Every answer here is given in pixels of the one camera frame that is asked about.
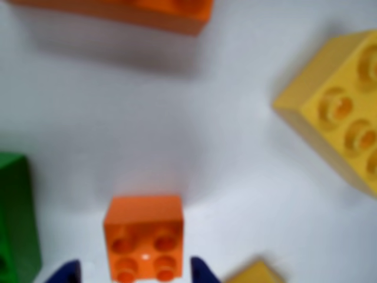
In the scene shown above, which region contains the yellow 2x2 block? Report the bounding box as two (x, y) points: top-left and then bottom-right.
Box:
(223, 260), (285, 283)

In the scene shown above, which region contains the yellow 2x4 block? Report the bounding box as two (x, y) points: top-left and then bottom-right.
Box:
(272, 29), (377, 203)

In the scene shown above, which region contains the green 2x4 block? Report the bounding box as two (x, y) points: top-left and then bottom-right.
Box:
(0, 152), (43, 283)

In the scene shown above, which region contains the orange 2x2 block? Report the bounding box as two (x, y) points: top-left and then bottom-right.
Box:
(103, 195), (186, 282)

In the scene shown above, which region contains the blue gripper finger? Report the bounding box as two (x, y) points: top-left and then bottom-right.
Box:
(190, 256), (223, 283)
(45, 259), (81, 283)

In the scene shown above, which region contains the orange 2x4 block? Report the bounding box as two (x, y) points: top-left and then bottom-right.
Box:
(8, 0), (213, 38)

